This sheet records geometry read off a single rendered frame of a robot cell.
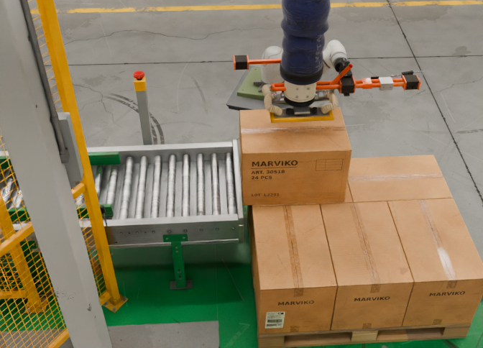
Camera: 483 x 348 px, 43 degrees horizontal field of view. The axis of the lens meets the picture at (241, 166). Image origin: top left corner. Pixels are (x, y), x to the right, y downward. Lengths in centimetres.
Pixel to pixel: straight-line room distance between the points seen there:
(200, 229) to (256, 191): 39
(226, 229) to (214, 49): 292
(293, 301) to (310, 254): 27
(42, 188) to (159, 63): 375
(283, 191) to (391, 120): 194
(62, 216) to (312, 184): 162
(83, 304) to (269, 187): 129
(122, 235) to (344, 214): 127
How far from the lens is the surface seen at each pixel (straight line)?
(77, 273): 261
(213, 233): 350
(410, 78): 344
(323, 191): 356
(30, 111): 207
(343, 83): 334
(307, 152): 334
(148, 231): 350
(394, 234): 352
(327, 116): 329
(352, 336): 363
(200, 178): 375
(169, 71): 577
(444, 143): 512
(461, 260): 349
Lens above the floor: 307
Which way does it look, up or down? 41 degrees down
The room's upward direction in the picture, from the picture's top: straight up
